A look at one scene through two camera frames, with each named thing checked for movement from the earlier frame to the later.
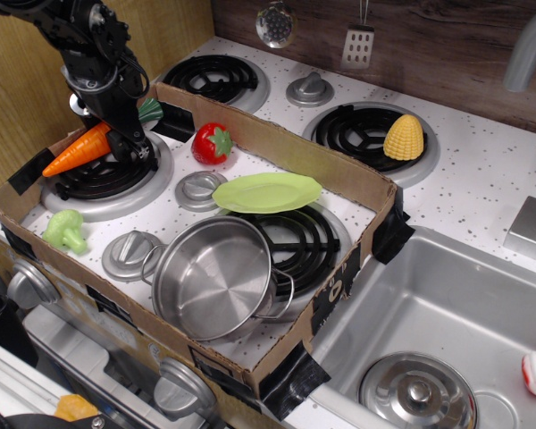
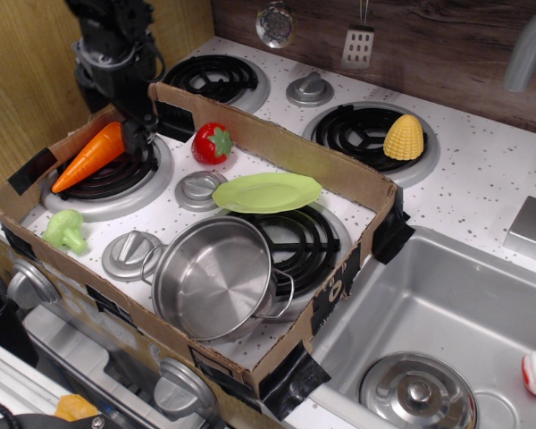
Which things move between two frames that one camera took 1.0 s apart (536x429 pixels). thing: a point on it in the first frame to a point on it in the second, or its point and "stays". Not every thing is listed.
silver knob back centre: [310, 91] stays
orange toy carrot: [94, 143] to [108, 143]
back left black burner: [221, 77] stays
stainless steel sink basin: [483, 310] stays
